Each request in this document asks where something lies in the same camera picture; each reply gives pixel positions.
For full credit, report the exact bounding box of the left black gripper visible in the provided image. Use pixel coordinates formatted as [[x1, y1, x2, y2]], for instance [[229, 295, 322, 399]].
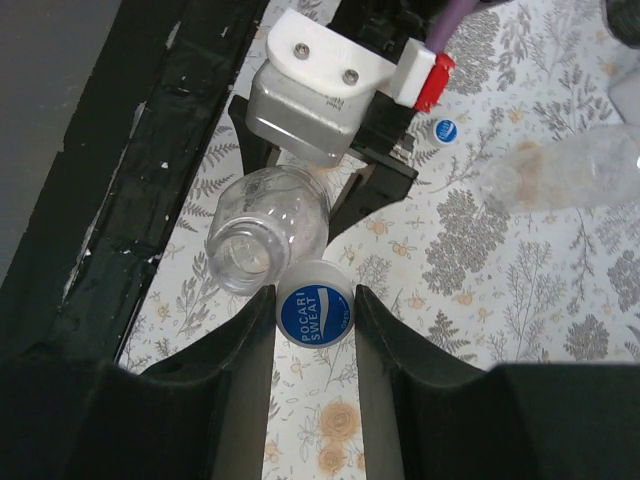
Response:
[[328, 0, 448, 240]]

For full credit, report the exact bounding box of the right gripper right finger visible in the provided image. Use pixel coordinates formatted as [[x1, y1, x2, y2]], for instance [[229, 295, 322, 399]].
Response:
[[355, 286, 639, 479]]

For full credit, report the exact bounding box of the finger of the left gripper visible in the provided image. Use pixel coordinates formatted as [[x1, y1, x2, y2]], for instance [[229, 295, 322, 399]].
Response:
[[228, 95, 280, 175]]

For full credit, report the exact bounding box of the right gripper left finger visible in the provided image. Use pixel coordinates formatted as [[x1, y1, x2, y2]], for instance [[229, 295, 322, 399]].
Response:
[[1, 286, 276, 479]]

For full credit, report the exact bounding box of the clear bottle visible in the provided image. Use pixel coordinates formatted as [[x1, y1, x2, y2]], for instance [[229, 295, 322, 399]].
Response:
[[477, 124, 639, 214], [205, 165, 331, 296]]

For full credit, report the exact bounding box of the blue cap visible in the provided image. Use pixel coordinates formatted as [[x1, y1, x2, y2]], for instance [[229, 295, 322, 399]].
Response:
[[276, 260, 355, 349], [430, 118, 459, 148]]

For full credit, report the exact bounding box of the white square bottle black cap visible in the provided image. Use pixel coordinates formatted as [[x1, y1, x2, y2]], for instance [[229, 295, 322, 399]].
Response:
[[608, 55, 640, 125]]

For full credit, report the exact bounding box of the dark patterned jar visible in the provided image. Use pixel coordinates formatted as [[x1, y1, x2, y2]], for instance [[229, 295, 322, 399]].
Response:
[[604, 0, 640, 49]]

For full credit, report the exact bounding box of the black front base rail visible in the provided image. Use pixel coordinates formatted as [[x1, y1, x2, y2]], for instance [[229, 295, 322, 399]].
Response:
[[1, 1, 266, 359]]

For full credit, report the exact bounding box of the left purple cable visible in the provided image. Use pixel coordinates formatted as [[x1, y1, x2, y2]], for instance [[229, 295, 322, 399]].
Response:
[[424, 0, 476, 54]]

